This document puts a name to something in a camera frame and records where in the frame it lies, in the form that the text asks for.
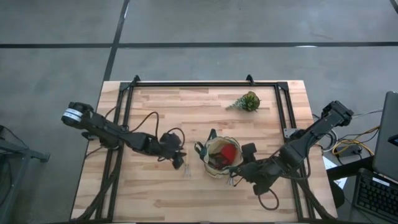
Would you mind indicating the grey metal mounting plate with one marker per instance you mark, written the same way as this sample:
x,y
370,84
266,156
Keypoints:
x,y
289,133

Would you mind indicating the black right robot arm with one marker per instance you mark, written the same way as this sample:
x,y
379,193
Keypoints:
x,y
311,140

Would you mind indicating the black table frame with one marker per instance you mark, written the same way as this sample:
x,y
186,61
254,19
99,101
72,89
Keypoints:
x,y
202,84

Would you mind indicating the potted succulent plant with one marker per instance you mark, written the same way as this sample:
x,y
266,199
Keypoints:
x,y
248,102

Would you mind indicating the grey laptop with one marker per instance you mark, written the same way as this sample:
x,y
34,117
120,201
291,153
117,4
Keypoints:
x,y
387,137

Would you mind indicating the grey metal stand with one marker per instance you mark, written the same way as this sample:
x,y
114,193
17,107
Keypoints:
x,y
18,152

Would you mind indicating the cream canvas green-trimmed gardening bag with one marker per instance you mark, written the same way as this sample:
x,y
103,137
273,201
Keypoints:
x,y
214,149

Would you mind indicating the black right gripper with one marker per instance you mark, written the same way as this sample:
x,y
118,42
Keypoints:
x,y
256,173

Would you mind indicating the black power box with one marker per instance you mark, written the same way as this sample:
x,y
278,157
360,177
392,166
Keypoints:
x,y
348,151

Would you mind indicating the white paper sheet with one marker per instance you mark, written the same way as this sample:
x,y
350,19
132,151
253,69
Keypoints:
x,y
331,165

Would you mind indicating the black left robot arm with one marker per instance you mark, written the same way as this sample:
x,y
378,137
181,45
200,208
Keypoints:
x,y
124,140

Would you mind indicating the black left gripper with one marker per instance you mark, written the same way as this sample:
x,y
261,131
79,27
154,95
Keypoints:
x,y
171,144

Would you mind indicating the black keyboard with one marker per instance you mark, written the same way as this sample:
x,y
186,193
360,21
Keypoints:
x,y
377,194

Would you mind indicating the red and black gardening glove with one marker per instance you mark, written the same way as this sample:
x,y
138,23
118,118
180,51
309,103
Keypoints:
x,y
229,152

